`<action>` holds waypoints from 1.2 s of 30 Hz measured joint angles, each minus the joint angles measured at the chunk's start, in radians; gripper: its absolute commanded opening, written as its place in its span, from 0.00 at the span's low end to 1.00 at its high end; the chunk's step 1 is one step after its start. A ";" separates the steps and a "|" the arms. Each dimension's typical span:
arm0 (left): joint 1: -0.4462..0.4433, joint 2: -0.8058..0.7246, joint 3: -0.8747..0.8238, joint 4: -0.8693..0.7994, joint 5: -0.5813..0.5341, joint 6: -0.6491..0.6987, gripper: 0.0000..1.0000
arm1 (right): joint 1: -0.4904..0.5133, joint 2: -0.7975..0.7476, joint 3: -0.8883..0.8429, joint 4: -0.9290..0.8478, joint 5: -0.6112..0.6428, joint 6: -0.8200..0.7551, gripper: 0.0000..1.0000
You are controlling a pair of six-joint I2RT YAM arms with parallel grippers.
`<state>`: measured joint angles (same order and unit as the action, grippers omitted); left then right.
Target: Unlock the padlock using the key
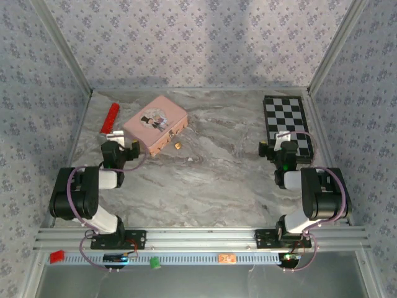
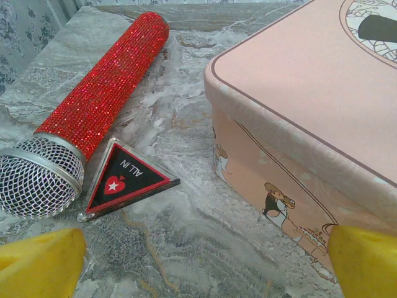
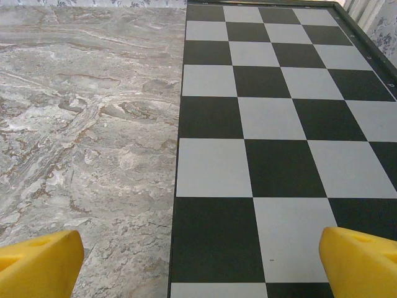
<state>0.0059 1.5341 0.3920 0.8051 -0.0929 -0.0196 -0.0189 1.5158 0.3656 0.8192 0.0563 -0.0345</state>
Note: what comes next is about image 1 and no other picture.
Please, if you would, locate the red glitter tube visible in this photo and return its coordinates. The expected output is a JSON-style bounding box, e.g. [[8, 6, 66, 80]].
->
[[97, 102, 121, 139]]

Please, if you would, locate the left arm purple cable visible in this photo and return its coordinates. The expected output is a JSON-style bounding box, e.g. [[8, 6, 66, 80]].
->
[[66, 136, 150, 274]]

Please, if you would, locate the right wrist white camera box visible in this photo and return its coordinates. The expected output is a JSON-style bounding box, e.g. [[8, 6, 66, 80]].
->
[[275, 130, 293, 150]]

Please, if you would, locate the pink tin box with cartoon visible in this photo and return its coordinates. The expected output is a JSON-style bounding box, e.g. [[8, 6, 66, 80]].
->
[[123, 95, 189, 157]]

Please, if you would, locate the black grey chessboard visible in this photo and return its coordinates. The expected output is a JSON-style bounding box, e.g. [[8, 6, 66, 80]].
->
[[262, 95, 314, 165]]

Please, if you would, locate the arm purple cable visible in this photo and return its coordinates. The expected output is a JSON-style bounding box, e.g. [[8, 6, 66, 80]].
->
[[66, 136, 150, 274], [280, 130, 348, 274]]

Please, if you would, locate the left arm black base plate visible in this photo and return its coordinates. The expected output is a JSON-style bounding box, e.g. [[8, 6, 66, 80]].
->
[[90, 229, 147, 251]]

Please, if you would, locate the aluminium frame post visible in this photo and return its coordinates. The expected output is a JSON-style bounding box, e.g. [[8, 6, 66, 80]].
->
[[30, 0, 94, 94], [306, 0, 370, 94]]

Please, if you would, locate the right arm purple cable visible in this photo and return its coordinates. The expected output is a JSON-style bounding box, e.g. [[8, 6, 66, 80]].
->
[[280, 130, 348, 274]]

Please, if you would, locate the aluminium table side rail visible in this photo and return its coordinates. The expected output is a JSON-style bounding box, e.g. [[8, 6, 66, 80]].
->
[[40, 89, 94, 228], [305, 89, 355, 226]]

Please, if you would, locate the red plastic clip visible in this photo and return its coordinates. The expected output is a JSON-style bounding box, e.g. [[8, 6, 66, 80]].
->
[[49, 250, 66, 264]]

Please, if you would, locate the grey slotted cable duct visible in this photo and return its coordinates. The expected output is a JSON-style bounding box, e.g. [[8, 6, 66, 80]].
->
[[46, 251, 282, 266]]

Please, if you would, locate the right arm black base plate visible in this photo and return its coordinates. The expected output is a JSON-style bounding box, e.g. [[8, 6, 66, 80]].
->
[[254, 228, 313, 249]]

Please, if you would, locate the aluminium mounting rail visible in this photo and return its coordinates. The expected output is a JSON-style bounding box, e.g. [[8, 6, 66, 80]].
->
[[33, 226, 372, 252]]

